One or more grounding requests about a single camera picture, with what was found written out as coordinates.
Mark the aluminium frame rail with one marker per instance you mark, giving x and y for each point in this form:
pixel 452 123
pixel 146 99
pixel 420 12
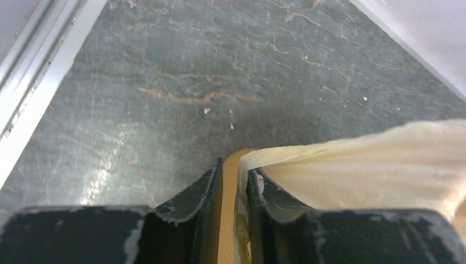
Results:
pixel 34 67

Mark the yellow plastic trash bin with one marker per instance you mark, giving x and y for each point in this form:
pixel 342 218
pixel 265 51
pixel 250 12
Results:
pixel 226 248

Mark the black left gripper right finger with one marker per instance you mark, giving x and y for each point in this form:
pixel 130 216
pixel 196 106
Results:
pixel 285 230

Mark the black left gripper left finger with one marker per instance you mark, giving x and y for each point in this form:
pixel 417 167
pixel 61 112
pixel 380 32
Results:
pixel 184 229

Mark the translucent white trash bag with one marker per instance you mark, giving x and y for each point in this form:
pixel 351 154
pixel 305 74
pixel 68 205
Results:
pixel 417 165

